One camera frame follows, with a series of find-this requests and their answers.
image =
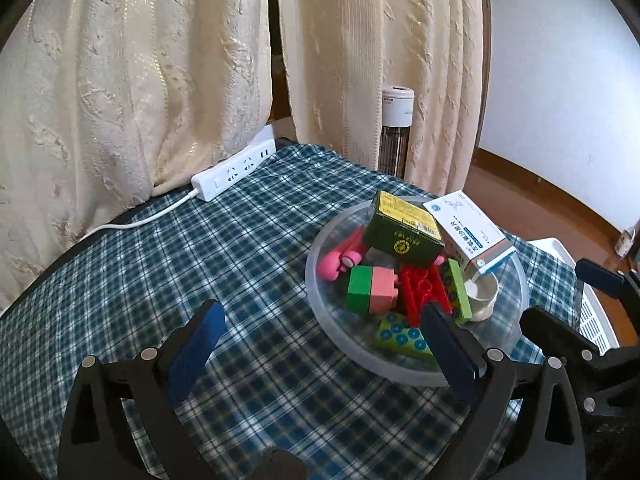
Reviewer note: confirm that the pink and green toy block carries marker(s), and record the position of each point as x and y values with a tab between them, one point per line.
370	290

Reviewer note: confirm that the white cup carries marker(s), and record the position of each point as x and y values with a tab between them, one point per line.
482	302

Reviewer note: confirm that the red toy brick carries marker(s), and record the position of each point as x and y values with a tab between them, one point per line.
417	290

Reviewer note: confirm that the white tower heater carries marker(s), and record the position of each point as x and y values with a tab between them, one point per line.
397	130

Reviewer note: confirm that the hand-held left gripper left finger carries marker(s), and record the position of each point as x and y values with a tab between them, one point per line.
195	350

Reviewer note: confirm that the clear plastic bowl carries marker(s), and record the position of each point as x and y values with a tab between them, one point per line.
340	325

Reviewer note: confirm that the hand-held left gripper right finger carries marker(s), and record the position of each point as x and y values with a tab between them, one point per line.
450	350

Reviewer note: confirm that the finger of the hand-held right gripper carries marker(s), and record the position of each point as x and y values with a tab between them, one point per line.
555	330
602	280

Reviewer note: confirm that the white and blue medicine box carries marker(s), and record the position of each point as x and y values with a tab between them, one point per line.
470	230

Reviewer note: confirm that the white plastic basket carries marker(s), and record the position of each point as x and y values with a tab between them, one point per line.
595	320

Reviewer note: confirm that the green block with blue dots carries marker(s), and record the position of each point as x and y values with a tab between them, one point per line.
457	295
400	335

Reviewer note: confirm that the white power strip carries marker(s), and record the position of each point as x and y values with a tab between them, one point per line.
235	170

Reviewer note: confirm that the blue plaid tablecloth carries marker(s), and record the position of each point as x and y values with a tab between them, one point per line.
150	285

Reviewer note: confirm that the cream patterned curtain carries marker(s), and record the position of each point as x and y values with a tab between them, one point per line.
125	85

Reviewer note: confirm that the cream textured curtain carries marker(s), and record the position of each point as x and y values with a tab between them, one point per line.
375	60

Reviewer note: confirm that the dark green medicine box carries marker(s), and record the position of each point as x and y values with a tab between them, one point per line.
400	240

